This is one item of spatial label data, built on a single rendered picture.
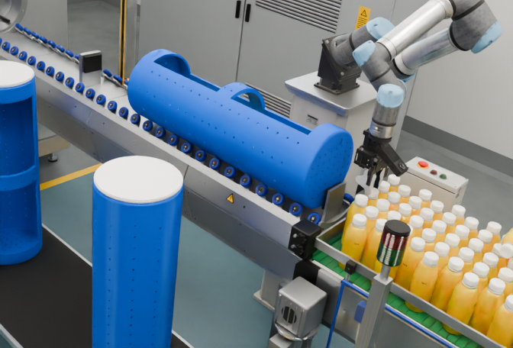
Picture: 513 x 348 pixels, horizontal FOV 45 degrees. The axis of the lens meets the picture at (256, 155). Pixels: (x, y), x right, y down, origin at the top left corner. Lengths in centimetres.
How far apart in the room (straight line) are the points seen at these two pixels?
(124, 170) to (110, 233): 21
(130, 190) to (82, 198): 189
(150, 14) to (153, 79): 265
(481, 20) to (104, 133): 153
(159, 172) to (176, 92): 38
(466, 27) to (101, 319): 154
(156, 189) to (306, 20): 223
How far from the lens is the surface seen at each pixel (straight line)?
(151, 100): 238
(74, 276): 301
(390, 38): 200
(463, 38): 219
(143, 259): 201
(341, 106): 243
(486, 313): 182
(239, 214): 221
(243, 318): 305
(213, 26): 451
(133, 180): 199
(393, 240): 153
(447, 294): 184
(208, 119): 218
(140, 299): 212
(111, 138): 265
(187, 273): 326
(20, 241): 323
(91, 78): 292
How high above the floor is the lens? 206
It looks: 28 degrees down
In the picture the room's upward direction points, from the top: 8 degrees clockwise
